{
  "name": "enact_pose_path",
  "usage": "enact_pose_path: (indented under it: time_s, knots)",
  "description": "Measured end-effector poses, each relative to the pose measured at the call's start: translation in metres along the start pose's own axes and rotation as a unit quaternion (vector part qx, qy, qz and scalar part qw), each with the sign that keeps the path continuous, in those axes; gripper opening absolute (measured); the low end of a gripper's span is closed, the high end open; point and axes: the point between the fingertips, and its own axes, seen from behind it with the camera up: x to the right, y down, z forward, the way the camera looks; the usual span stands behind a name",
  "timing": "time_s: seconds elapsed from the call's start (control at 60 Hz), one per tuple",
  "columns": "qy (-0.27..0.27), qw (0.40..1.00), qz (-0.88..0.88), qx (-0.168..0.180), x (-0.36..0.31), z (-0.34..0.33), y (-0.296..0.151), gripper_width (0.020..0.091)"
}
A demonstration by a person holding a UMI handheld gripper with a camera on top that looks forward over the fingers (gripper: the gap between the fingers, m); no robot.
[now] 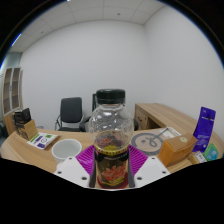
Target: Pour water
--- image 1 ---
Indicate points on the dark brown printed box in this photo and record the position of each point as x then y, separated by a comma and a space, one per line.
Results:
21, 116

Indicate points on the orange cardboard box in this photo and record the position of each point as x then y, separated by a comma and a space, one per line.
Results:
176, 150

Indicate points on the clear bottle with black cap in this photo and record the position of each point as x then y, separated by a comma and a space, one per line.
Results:
111, 133

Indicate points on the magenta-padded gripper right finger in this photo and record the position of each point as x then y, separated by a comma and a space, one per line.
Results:
150, 170

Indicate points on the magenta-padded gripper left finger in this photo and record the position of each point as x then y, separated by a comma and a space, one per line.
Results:
71, 170

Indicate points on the tan cardboard box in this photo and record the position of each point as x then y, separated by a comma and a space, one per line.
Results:
29, 130

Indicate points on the white leaflet with green print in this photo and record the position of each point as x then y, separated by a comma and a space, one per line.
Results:
42, 140

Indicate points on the wooden shelf cabinet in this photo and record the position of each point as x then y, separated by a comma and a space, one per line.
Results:
11, 90

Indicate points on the wooden side desk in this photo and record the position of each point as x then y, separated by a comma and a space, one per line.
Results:
156, 115

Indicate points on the white mug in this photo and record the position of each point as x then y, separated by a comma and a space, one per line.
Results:
66, 150

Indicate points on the black padded office chair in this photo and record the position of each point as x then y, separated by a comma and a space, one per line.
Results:
70, 110

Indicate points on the ceiling light panel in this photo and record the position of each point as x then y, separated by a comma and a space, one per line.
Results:
16, 39

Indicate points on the purple pouch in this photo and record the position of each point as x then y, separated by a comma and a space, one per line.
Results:
204, 130

